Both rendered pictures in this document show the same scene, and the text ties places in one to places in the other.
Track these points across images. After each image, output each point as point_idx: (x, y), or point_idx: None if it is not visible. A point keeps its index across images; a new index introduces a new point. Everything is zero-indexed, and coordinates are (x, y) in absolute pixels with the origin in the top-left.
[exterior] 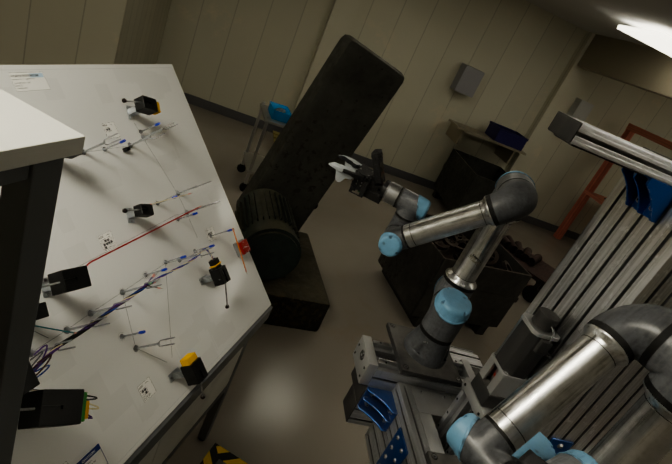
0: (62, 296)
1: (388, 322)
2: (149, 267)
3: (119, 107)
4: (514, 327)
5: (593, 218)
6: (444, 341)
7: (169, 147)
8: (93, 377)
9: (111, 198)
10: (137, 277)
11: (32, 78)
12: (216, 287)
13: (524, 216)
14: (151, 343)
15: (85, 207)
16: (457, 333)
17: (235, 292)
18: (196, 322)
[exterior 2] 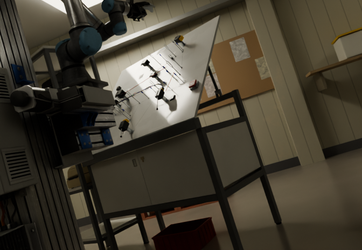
0: (129, 102)
1: (107, 82)
2: (151, 95)
3: (181, 45)
4: (25, 40)
5: None
6: None
7: (191, 50)
8: (118, 124)
9: (157, 75)
10: (146, 98)
11: (162, 49)
12: (169, 104)
13: None
14: (134, 119)
15: (149, 79)
16: (59, 63)
17: (176, 107)
18: (151, 116)
